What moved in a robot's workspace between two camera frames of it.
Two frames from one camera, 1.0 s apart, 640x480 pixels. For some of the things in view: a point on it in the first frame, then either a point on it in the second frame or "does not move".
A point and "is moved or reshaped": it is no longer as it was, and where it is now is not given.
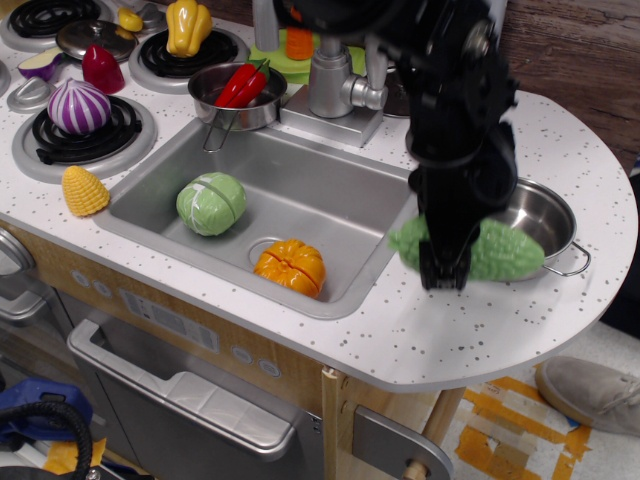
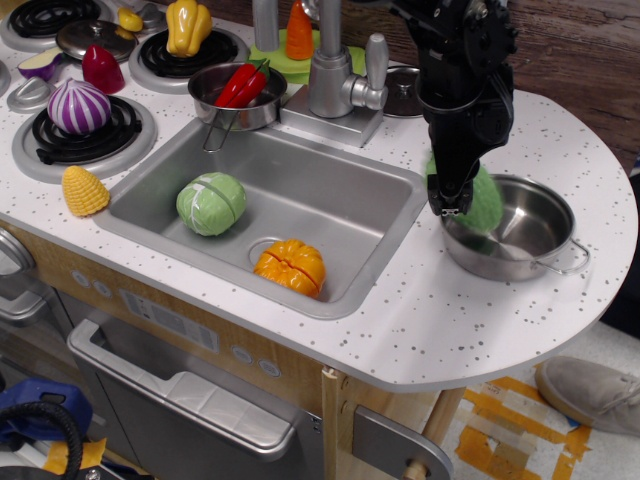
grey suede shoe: (591, 393) does not move
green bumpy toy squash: (501, 249) is moved or reshaped
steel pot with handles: (542, 213) does not move
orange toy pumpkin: (298, 265) does not move
